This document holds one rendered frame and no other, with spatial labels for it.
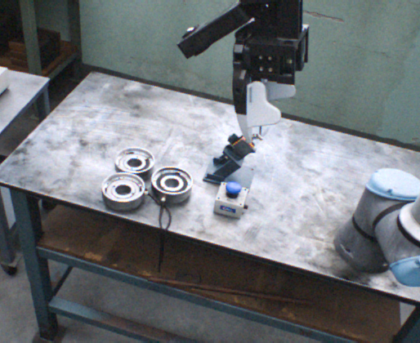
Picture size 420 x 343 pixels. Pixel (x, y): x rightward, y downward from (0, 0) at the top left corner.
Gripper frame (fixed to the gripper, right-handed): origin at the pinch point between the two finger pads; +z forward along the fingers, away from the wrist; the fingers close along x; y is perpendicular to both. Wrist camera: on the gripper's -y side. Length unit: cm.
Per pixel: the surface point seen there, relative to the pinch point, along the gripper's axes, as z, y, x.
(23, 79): 36, -113, 63
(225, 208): 42, -17, 24
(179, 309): 119, -50, 42
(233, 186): 37.0, -16.0, 27.4
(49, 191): 35, -58, 10
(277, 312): 73, -3, 21
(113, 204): 36, -41, 12
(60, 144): 33, -67, 26
